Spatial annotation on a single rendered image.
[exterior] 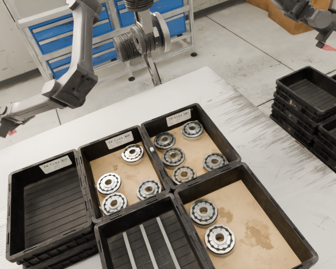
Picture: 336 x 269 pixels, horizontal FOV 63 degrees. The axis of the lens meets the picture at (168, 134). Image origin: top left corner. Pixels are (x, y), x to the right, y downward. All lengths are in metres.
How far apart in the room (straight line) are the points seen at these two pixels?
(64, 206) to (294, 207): 0.95
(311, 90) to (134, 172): 1.43
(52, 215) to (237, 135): 0.96
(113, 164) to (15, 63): 2.80
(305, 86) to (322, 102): 0.18
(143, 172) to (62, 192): 0.36
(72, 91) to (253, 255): 0.78
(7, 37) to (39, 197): 2.68
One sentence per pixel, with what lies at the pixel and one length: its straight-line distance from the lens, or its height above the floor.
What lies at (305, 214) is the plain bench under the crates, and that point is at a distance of 1.27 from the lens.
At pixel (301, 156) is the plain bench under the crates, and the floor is 0.70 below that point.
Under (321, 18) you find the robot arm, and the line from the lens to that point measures 1.11.
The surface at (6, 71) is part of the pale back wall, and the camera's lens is 3.94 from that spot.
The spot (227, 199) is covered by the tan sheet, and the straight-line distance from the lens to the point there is 1.10.
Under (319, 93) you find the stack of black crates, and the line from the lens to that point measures 2.16.
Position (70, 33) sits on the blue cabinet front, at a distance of 2.86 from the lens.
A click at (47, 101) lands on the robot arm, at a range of 0.93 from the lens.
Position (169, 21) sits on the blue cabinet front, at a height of 0.51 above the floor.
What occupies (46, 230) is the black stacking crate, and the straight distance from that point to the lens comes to 1.23.
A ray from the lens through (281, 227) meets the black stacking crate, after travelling 1.03.
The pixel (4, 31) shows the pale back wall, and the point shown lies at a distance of 3.74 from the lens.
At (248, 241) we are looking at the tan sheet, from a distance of 1.04.
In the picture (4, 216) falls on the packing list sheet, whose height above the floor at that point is 0.70.
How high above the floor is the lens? 1.79
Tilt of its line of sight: 46 degrees down
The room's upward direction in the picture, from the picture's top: 11 degrees counter-clockwise
